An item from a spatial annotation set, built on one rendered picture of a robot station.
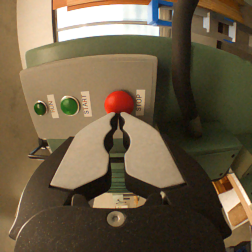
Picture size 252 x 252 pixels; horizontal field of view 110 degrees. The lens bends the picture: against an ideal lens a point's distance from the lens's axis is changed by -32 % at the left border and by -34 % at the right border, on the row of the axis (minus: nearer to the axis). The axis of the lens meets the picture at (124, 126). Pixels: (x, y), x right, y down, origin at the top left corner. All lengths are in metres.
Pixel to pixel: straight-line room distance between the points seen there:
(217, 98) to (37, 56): 0.32
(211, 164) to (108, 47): 0.23
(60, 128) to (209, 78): 0.24
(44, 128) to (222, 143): 0.26
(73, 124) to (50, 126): 0.03
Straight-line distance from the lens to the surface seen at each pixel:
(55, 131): 0.18
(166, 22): 0.96
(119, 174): 0.40
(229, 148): 0.24
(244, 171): 0.36
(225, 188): 0.61
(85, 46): 0.20
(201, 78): 0.23
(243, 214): 0.61
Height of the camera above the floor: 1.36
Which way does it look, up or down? 1 degrees down
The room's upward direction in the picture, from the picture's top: 91 degrees counter-clockwise
